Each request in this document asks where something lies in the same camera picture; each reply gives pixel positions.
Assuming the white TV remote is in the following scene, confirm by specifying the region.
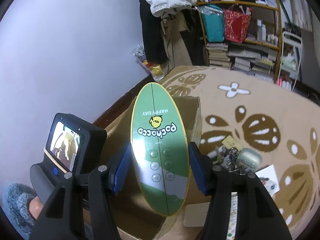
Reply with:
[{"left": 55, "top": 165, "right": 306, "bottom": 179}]
[{"left": 226, "top": 192, "right": 238, "bottom": 240}]

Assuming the large white box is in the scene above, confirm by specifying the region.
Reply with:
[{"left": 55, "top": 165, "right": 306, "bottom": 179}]
[{"left": 255, "top": 165, "right": 280, "bottom": 197}]

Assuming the small white square box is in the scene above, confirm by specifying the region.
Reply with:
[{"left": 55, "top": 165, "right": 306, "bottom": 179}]
[{"left": 183, "top": 202, "right": 210, "bottom": 228}]

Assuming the keychain bunch with charms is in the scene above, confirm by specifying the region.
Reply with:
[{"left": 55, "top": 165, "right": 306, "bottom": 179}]
[{"left": 214, "top": 146, "right": 246, "bottom": 174}]

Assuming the green surfboard-shaped remote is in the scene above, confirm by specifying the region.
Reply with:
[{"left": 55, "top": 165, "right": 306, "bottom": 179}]
[{"left": 130, "top": 82, "right": 190, "bottom": 217}]

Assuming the blue fuzzy slipper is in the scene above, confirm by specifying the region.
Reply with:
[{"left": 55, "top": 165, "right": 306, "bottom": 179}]
[{"left": 3, "top": 183, "right": 44, "bottom": 239}]

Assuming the cardboard box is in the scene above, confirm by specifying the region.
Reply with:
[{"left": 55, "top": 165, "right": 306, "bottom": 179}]
[{"left": 100, "top": 95, "right": 209, "bottom": 239}]

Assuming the gold smart card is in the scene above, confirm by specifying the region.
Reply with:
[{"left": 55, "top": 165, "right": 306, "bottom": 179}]
[{"left": 222, "top": 135, "right": 243, "bottom": 151}]

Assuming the beige patterned rug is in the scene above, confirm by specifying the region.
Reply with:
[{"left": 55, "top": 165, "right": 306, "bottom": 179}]
[{"left": 82, "top": 65, "right": 320, "bottom": 240}]

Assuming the plastic bag with toys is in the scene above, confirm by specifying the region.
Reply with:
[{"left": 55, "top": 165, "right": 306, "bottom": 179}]
[{"left": 132, "top": 44, "right": 165, "bottom": 82}]

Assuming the black hanging coat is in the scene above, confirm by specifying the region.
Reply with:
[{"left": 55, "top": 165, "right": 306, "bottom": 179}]
[{"left": 139, "top": 0, "right": 168, "bottom": 64}]

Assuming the stack of books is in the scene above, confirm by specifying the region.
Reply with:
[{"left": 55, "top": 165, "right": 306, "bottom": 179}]
[{"left": 206, "top": 43, "right": 232, "bottom": 69}]

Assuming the white utility cart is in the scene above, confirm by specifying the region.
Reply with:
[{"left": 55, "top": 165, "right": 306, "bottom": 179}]
[{"left": 277, "top": 31, "right": 303, "bottom": 91}]

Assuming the wooden bookshelf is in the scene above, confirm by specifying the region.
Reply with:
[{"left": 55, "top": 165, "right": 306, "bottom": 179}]
[{"left": 196, "top": 0, "right": 282, "bottom": 76}]

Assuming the teal bag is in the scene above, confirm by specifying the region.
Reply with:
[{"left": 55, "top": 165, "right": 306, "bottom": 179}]
[{"left": 199, "top": 4, "right": 225, "bottom": 43}]

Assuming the red gift bag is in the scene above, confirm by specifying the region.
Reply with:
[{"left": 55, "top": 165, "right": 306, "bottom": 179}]
[{"left": 223, "top": 5, "right": 253, "bottom": 43}]

